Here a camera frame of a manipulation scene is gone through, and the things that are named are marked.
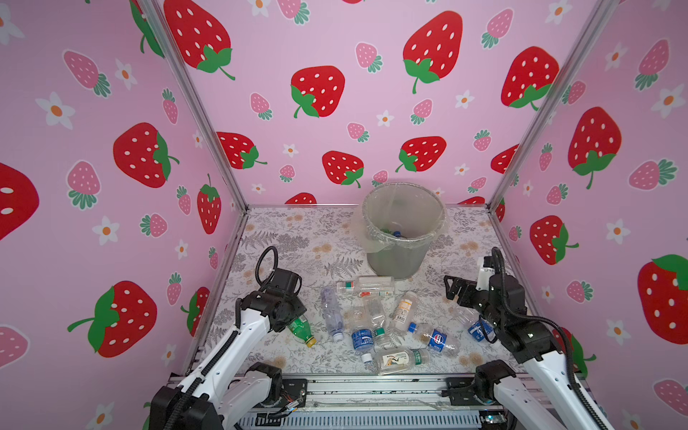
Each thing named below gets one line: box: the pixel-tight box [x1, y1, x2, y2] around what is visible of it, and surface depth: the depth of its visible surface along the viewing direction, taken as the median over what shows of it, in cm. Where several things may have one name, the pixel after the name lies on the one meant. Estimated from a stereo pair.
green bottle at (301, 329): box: [288, 316, 318, 349], surface depth 78 cm
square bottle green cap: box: [374, 345, 431, 375], surface depth 78 cm
